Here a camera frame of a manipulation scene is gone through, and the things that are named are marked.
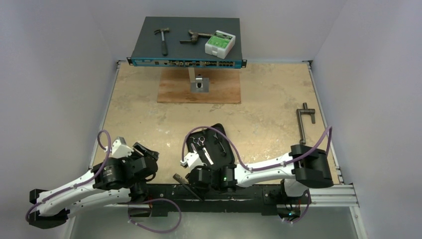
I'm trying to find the black zippered tool case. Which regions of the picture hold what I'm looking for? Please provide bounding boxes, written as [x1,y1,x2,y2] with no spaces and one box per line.
[186,123,235,170]

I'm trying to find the black comb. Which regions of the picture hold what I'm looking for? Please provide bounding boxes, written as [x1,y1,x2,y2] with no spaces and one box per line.
[173,173,205,201]

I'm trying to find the black hair clip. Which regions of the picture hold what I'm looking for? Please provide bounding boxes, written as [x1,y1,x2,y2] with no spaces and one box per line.
[213,132,227,157]

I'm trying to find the silver thinning scissors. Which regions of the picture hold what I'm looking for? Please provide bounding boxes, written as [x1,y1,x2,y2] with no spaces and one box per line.
[190,137,198,153]

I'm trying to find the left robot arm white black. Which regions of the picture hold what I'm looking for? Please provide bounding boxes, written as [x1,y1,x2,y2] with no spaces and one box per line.
[26,140,159,229]

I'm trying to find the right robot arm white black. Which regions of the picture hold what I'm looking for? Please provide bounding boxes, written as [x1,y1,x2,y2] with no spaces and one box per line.
[180,144,334,203]

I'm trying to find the silver scissors in case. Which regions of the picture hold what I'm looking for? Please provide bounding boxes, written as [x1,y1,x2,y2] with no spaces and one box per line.
[198,136,214,165]

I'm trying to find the wooden board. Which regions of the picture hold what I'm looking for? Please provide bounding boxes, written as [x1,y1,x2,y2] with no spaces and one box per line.
[157,68,241,104]

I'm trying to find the claw hammer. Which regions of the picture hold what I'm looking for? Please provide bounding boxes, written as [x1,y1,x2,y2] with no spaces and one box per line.
[154,27,170,56]

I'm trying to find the dark metal clamp bar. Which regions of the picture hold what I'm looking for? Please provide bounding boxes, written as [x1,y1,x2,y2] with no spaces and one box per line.
[296,102,316,146]

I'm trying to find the rusty metal clamp tool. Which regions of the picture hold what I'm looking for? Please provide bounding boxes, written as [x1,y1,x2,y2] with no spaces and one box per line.
[179,30,212,45]

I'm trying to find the white green plastic box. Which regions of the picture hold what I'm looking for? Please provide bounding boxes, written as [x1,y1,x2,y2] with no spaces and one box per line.
[205,30,236,59]

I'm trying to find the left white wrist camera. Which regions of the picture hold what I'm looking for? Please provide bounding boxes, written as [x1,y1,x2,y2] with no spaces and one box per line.
[110,136,134,158]

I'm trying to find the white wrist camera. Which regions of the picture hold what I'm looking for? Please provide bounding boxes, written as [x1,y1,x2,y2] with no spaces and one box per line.
[180,152,206,170]
[110,136,134,158]

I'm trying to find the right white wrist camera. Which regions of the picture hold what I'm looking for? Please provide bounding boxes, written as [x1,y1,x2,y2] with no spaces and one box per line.
[180,152,206,170]

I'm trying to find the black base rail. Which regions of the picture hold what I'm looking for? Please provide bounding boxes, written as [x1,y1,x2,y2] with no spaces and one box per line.
[127,184,310,218]

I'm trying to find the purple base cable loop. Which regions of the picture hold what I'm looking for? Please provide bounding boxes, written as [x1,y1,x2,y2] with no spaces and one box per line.
[127,198,183,234]

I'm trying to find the metal stand bracket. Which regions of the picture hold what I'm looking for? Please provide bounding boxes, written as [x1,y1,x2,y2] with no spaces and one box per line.
[188,67,210,93]

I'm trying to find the network switch rack unit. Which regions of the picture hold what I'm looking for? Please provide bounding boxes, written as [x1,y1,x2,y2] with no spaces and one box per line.
[127,16,247,69]

